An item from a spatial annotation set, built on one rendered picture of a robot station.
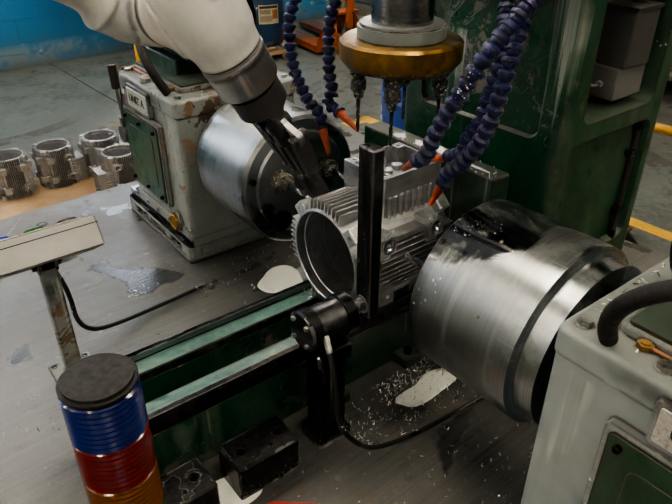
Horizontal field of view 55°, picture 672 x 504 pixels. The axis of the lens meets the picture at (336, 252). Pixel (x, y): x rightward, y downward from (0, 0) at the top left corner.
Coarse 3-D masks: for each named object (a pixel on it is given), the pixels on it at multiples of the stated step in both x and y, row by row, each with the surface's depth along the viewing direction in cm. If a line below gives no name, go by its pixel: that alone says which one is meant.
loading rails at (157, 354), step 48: (288, 288) 110; (192, 336) 100; (240, 336) 102; (288, 336) 109; (384, 336) 109; (144, 384) 94; (192, 384) 91; (240, 384) 92; (288, 384) 99; (192, 432) 90; (240, 432) 96
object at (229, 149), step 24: (216, 120) 122; (240, 120) 118; (312, 120) 117; (216, 144) 120; (240, 144) 115; (264, 144) 112; (312, 144) 118; (336, 144) 123; (216, 168) 120; (240, 168) 114; (264, 168) 114; (288, 168) 117; (336, 168) 120; (216, 192) 123; (240, 192) 114; (264, 192) 116; (288, 192) 120; (240, 216) 120; (264, 216) 119; (288, 216) 121; (288, 240) 126
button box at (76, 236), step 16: (64, 224) 98; (80, 224) 99; (96, 224) 100; (0, 240) 93; (16, 240) 94; (32, 240) 95; (48, 240) 96; (64, 240) 98; (80, 240) 99; (96, 240) 100; (0, 256) 93; (16, 256) 94; (32, 256) 95; (48, 256) 96; (64, 256) 98; (0, 272) 93; (16, 272) 95
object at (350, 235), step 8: (304, 200) 103; (440, 200) 104; (296, 208) 104; (304, 208) 102; (432, 208) 105; (440, 208) 103; (344, 232) 95; (352, 232) 94; (352, 240) 94; (304, 280) 110
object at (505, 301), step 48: (480, 240) 80; (528, 240) 78; (576, 240) 77; (432, 288) 81; (480, 288) 77; (528, 288) 73; (576, 288) 72; (432, 336) 83; (480, 336) 76; (528, 336) 73; (480, 384) 79; (528, 384) 73
